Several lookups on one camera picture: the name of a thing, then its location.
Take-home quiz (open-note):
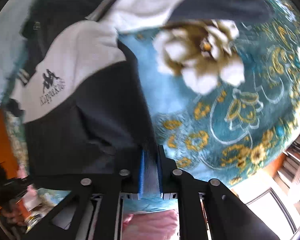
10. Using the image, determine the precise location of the black and white fleece jacket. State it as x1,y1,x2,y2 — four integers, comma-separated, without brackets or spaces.
8,0,273,198

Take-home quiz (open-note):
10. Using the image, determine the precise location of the person's left hand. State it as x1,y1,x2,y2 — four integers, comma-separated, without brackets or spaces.
0,204,27,235

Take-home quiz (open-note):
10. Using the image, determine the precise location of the pink cloth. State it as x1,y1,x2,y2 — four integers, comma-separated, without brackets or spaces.
122,210,179,240

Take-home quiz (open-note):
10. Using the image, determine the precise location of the teal floral blanket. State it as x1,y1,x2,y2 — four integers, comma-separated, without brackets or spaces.
4,0,300,213

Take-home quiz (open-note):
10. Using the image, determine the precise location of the light blue quilt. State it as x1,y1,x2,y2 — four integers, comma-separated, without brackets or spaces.
0,0,36,107

